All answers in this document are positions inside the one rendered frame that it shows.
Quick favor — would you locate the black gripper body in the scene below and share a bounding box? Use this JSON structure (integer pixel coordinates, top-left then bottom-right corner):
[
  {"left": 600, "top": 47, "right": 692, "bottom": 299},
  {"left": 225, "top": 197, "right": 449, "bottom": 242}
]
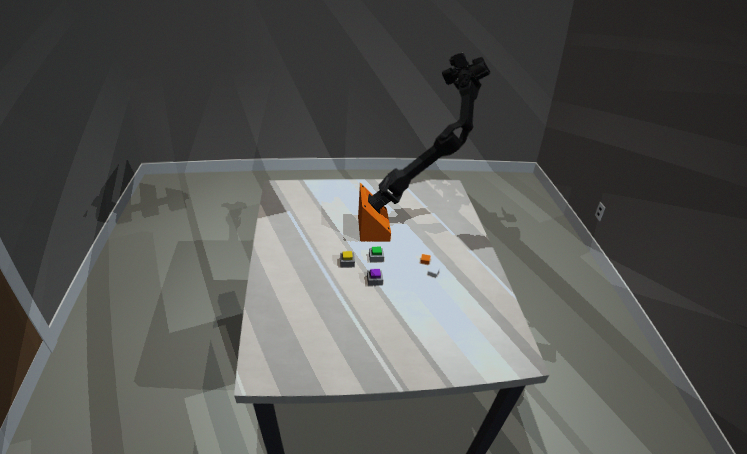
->
[{"left": 442, "top": 57, "right": 485, "bottom": 85}]

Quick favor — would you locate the purple button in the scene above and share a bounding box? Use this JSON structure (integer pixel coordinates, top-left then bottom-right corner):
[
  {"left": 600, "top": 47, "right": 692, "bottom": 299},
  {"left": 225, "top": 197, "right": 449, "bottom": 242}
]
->
[{"left": 367, "top": 269, "right": 383, "bottom": 286}]

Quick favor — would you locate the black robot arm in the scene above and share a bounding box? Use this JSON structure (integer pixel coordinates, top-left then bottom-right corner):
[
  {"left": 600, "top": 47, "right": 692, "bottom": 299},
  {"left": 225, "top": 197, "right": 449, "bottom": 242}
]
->
[{"left": 368, "top": 53, "right": 491, "bottom": 214}]

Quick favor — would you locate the yellow button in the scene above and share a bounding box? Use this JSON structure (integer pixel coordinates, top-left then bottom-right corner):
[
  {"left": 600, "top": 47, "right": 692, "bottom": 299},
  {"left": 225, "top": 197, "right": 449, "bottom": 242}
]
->
[{"left": 340, "top": 251, "right": 355, "bottom": 268}]

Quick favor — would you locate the green push-button in grey housing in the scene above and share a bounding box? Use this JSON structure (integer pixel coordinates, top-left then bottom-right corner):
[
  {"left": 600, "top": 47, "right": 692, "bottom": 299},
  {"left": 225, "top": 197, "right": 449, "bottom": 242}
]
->
[{"left": 369, "top": 247, "right": 384, "bottom": 263}]

